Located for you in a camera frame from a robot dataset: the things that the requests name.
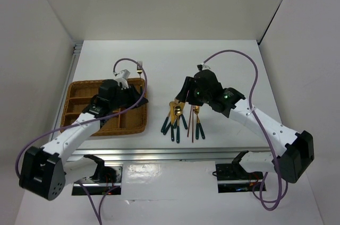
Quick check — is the wicker cutlery tray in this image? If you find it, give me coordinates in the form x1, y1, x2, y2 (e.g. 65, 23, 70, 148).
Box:
60, 80, 148, 136

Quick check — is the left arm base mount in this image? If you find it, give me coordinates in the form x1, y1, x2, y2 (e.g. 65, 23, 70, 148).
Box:
70, 154, 123, 196

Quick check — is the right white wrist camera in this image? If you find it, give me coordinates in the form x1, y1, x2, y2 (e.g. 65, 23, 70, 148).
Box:
197, 63, 210, 71

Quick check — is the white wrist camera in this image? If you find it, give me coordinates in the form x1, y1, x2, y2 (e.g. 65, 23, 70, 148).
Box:
197, 63, 210, 71
113, 70, 130, 89

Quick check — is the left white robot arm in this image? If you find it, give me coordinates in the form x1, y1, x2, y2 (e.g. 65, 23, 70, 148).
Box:
19, 80, 148, 201

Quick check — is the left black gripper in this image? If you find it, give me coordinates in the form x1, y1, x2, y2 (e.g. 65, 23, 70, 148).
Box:
110, 83, 148, 110

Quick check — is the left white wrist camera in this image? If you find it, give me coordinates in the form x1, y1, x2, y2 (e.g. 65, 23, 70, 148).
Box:
113, 70, 130, 89

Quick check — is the copper chopstick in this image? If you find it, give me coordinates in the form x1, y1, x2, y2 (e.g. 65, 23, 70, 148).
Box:
191, 105, 194, 143
186, 105, 193, 137

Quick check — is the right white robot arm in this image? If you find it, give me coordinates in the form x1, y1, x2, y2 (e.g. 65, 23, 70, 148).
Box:
176, 70, 315, 184

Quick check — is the aluminium table rail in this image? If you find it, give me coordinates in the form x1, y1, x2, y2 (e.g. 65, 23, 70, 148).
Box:
68, 147, 269, 162

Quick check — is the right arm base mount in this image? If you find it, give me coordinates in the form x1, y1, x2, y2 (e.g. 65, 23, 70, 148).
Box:
212, 151, 264, 193

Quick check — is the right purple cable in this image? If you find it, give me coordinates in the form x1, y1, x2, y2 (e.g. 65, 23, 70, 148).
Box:
201, 49, 289, 211

